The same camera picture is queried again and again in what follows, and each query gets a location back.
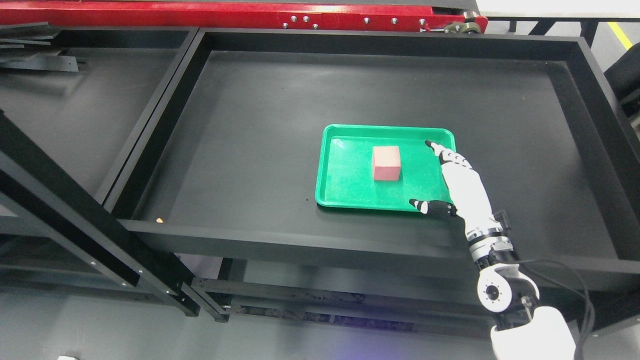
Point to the green plastic tray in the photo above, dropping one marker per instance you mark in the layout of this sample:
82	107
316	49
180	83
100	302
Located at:
344	176

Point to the pink foam block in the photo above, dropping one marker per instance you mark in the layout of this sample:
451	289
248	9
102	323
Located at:
386	163

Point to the black metal shelf rack left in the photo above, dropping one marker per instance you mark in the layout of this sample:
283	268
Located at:
79	105

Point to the black metal shelf rack right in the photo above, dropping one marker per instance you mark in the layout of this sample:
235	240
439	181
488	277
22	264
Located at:
305	148

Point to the black metal shelf rack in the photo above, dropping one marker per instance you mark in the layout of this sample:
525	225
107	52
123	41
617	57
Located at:
79	105
305	148

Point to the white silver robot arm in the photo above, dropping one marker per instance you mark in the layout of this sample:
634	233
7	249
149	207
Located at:
524	328

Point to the red metal beam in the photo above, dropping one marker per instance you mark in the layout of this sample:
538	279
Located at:
236	14

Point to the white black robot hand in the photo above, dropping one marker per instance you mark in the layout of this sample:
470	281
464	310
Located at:
468	195

